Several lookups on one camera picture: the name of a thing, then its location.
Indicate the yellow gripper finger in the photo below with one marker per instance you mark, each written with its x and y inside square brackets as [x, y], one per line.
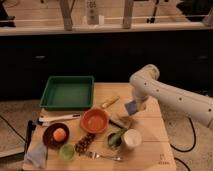
[141, 106]

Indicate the blue sponge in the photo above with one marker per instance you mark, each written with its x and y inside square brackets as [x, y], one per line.
[131, 107]

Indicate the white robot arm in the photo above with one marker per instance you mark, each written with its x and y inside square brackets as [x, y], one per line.
[145, 83]

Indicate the green plastic tray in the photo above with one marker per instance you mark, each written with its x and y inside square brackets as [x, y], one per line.
[63, 93]

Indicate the wooden brush block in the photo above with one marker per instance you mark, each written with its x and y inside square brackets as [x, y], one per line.
[123, 122]

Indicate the white cup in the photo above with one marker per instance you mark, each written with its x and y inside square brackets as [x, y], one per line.
[132, 138]

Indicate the green vegetable in bowl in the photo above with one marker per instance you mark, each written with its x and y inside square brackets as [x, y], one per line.
[114, 139]

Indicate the orange bowl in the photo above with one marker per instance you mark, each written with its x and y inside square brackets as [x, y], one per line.
[94, 121]

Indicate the metal fork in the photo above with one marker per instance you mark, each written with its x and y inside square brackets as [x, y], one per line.
[95, 155]

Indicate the bunch of dark grapes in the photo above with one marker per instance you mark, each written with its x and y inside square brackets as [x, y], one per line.
[83, 144]

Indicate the small green cup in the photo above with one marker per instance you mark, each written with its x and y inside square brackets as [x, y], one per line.
[67, 152]

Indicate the orange fruit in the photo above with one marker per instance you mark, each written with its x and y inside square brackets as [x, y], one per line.
[59, 134]

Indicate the dark red plate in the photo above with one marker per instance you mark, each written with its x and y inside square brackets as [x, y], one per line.
[48, 138]

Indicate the grey cloth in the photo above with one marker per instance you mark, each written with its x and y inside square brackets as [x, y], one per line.
[37, 156]

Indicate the white handled utensil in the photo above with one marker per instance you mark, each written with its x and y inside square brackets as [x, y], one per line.
[57, 118]

